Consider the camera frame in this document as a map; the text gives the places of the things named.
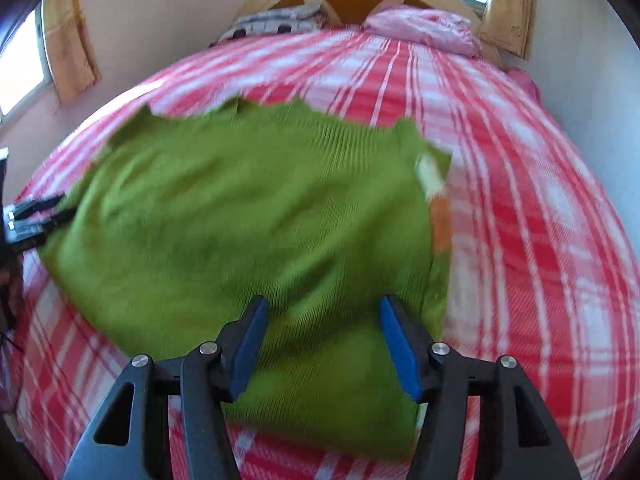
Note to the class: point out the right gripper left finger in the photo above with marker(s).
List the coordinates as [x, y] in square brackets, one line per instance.
[128, 437]

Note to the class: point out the green striped knit sweater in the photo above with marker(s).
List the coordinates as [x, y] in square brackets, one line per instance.
[179, 221]

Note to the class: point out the yellow curtain side window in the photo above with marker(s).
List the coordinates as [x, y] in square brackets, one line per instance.
[70, 53]

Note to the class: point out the red white plaid bedsheet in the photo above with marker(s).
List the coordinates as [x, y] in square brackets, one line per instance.
[542, 267]

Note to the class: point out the grey patterned pillow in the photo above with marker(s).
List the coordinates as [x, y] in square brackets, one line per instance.
[291, 20]

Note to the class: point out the pink cloth beside bed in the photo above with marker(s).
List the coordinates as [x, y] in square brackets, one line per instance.
[525, 82]

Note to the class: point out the pink floral pillow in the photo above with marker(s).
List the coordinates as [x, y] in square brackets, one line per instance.
[433, 28]

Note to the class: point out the yellow curtain right of window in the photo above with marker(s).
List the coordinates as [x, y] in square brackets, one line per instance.
[510, 25]

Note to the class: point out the side window aluminium frame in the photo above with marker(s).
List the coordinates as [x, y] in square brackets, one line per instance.
[24, 66]

